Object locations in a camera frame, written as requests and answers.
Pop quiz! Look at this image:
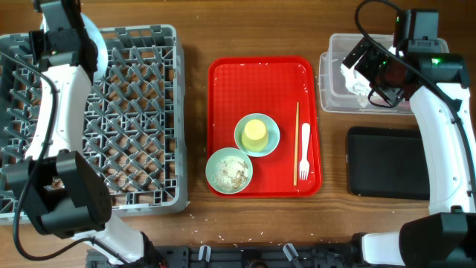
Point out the light blue plate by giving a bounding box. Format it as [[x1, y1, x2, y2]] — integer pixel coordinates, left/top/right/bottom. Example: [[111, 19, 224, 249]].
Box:
[[40, 12, 108, 82]]

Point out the white napkin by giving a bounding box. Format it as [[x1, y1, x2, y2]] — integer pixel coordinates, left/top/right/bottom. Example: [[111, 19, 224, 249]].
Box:
[[340, 46, 397, 109]]

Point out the light blue bowl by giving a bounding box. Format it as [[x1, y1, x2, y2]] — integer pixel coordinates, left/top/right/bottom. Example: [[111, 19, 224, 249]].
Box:
[[234, 113, 280, 157]]

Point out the yellow plastic cup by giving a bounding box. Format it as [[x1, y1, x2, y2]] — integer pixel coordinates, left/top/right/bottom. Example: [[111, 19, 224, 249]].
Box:
[[241, 119, 268, 152]]

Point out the green bowl with food scraps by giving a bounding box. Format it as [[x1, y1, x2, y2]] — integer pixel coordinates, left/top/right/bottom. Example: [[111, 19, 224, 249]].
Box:
[[205, 147, 254, 195]]

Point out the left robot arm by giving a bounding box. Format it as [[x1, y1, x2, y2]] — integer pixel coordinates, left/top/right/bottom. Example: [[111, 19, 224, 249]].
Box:
[[6, 0, 167, 267]]

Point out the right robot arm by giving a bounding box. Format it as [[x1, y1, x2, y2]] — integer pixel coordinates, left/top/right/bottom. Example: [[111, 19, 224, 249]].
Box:
[[341, 9, 475, 267]]

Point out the grey dishwasher rack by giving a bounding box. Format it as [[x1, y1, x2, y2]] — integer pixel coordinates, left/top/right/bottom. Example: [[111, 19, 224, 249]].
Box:
[[1, 25, 189, 226]]

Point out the clear plastic bin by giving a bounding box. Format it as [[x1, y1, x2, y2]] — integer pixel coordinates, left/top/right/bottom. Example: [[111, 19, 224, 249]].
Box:
[[318, 33, 449, 116]]

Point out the black plastic tray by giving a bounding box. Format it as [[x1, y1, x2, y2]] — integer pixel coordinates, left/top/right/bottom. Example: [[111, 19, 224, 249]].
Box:
[[347, 127, 430, 200]]

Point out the red plastic tray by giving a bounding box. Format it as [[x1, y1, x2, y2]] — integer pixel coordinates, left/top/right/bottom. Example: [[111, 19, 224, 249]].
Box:
[[207, 56, 323, 198]]

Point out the wooden chopstick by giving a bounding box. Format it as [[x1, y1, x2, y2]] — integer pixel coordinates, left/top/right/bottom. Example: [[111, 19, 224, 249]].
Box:
[[293, 102, 300, 186]]

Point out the white plastic fork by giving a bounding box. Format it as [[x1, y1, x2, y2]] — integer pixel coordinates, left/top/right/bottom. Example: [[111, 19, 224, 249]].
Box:
[[299, 123, 310, 180]]

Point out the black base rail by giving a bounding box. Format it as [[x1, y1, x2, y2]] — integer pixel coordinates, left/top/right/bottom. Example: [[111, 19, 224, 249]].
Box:
[[86, 243, 416, 268]]

